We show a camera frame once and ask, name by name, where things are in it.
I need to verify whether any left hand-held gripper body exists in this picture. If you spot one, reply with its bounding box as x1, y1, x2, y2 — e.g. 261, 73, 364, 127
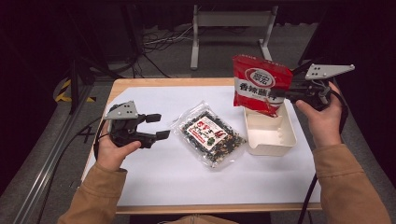
102, 100, 148, 149

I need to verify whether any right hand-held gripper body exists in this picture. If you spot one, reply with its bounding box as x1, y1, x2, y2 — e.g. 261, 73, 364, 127
289, 63, 356, 112

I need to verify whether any white plastic container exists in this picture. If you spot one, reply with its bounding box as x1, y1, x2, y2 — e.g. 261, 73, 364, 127
243, 101, 298, 157

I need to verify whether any bundle of floor cables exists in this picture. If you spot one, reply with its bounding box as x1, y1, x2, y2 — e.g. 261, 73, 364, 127
141, 24, 194, 53

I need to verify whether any aluminium rail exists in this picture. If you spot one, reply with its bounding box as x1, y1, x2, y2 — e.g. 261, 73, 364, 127
12, 85, 94, 224

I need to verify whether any red and white seasoning packet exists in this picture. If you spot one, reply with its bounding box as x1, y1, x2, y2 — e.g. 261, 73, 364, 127
233, 54, 294, 119

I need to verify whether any person's right hand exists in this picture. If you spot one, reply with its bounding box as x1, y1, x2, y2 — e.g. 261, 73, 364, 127
294, 81, 344, 149

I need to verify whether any black metal stand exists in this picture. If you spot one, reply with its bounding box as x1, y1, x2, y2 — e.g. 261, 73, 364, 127
66, 6, 125, 115

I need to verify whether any white paper sheet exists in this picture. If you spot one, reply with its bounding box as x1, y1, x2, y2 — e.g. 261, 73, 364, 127
81, 85, 322, 207

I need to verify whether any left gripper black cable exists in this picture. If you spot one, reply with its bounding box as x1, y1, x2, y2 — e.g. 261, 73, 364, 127
36, 117, 108, 224

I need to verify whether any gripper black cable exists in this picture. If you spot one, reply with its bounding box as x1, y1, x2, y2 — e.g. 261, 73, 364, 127
36, 117, 108, 224
297, 89, 349, 224

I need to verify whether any clear bag of dried seaweed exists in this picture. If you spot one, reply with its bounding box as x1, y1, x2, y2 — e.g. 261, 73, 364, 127
170, 100, 248, 171

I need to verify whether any person's left hand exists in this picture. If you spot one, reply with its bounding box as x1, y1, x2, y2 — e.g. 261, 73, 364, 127
96, 120, 142, 172

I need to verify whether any yellow and black floor tape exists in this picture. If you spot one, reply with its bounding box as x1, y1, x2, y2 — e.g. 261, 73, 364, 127
55, 78, 96, 104

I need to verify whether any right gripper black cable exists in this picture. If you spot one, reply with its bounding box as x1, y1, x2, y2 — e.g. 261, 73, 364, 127
297, 89, 349, 224

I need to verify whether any person's tan clothing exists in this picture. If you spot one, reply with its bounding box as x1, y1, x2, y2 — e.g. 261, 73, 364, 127
158, 214, 241, 224

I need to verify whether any white metal stand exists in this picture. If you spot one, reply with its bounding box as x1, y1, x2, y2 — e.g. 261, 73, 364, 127
190, 4, 279, 71

